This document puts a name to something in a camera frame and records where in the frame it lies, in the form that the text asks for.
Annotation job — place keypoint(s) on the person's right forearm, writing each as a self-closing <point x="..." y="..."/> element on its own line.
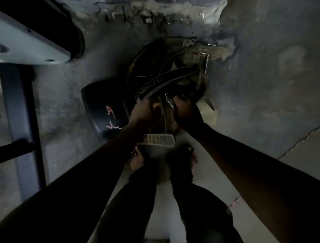
<point x="250" y="180"/>

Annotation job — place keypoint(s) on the person's left forearm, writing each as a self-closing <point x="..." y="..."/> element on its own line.
<point x="75" y="187"/>

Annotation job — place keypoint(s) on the white machine panel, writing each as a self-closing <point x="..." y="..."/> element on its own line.
<point x="30" y="37"/>

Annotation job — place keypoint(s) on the black belt with white print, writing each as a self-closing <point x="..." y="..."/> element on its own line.
<point x="155" y="86"/>

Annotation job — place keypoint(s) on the grey machine post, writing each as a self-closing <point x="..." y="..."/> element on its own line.
<point x="22" y="112"/>

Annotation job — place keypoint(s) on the person's left leg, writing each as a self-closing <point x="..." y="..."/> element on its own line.
<point x="130" y="205"/>

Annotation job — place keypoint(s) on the person's left hand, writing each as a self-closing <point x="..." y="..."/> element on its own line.
<point x="145" y="112"/>

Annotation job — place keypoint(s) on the person's right hand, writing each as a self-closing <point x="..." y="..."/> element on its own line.
<point x="187" y="114"/>

